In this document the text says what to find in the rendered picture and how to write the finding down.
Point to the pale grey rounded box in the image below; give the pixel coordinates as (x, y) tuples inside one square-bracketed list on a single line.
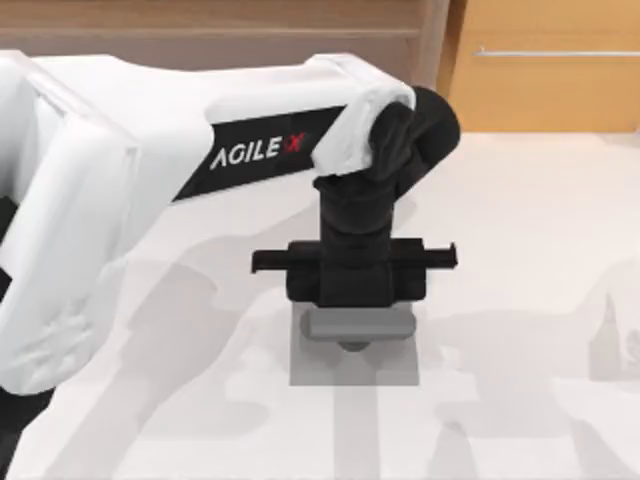
[(357, 326)]

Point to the light wooden cupboard door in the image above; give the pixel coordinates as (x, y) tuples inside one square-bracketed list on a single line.
[(540, 95)]

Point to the wooden cupboard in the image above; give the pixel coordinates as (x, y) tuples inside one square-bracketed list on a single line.
[(225, 25)]

